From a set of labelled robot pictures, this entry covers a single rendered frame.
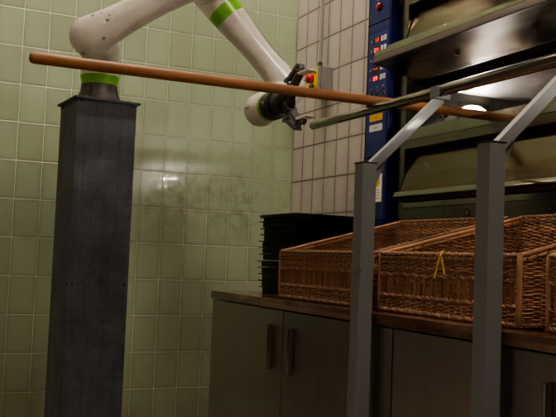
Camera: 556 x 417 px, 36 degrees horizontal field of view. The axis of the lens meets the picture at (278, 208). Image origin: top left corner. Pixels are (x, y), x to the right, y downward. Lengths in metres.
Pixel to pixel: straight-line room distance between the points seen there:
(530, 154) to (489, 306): 0.92
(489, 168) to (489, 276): 0.21
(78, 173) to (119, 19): 0.50
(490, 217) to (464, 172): 1.05
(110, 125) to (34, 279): 0.89
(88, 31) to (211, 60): 1.10
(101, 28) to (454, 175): 1.21
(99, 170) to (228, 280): 1.09
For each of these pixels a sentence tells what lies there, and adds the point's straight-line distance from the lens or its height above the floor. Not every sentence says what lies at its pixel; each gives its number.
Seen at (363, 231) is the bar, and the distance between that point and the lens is 2.11.
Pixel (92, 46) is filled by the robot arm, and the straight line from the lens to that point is 2.76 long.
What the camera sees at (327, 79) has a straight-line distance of 3.57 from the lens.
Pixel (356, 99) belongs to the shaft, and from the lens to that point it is 2.56.
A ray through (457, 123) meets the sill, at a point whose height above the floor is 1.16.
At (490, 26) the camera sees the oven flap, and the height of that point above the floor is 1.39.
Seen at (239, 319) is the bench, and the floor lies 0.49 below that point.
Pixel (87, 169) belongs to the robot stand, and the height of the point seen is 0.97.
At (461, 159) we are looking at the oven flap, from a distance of 2.81.
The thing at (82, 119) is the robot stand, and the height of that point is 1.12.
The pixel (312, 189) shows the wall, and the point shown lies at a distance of 3.64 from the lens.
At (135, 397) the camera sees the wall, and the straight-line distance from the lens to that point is 3.61.
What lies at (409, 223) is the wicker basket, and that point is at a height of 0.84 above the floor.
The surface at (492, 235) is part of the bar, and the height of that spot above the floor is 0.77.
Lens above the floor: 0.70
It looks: 3 degrees up
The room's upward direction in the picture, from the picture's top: 2 degrees clockwise
